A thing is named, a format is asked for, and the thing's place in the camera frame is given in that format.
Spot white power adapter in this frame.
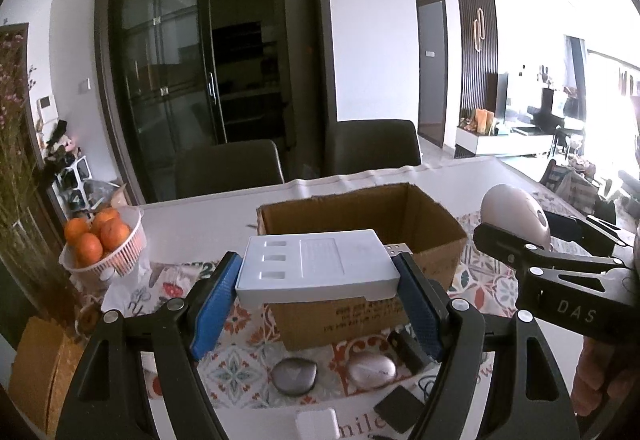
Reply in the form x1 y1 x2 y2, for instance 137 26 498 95
295 408 341 440

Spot person right hand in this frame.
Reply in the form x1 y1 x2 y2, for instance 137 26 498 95
570 337 639 417

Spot glass vase dried flowers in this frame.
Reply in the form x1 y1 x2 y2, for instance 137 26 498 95
1 25 76 326

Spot dark glass door cabinet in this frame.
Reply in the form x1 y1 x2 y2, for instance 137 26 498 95
94 0 334 203

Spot black charger with cable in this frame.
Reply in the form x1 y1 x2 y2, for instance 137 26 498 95
372 326 442 440

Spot brown cardboard box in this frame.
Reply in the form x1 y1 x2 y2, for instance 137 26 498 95
238 183 468 351

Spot white multi-port charger block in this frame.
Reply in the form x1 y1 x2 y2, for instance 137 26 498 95
235 229 400 308

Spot pink silver oval case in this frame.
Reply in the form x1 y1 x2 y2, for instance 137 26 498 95
346 351 397 390

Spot pink round night light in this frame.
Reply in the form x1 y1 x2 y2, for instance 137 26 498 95
480 184 551 250

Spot dark grey earbud case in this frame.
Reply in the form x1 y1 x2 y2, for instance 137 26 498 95
271 358 318 397

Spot dark dining chair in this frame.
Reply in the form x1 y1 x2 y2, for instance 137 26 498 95
326 119 422 174
175 140 284 198

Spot floral fabric tissue pouch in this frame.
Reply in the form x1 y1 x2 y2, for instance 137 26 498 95
101 261 218 318

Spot woven wicker box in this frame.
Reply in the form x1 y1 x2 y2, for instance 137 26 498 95
8 316 84 438

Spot white fruit basket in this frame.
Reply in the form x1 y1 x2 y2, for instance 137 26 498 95
58 206 148 292

